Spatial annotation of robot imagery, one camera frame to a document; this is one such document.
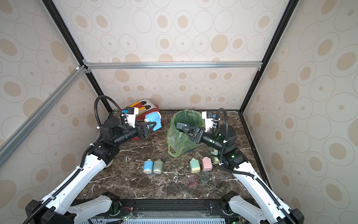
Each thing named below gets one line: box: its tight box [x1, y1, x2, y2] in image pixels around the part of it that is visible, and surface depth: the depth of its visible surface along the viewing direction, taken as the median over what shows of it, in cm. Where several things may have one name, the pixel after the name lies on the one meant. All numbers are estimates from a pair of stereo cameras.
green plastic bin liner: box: [166, 109, 206, 158], surface depth 83 cm
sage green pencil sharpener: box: [152, 159, 164, 175], surface depth 83 cm
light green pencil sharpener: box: [190, 157, 201, 174], surface depth 83 cm
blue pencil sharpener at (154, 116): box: [144, 111, 162, 132], surface depth 69 cm
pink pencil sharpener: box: [201, 156, 213, 172], surface depth 85 cm
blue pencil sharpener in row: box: [143, 158, 154, 175], surface depth 83 cm
